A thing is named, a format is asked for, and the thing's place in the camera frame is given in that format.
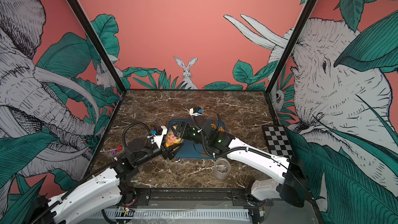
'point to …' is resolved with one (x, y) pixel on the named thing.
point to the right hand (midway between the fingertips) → (174, 126)
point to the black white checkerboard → (278, 141)
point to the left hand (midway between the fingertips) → (179, 138)
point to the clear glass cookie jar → (222, 168)
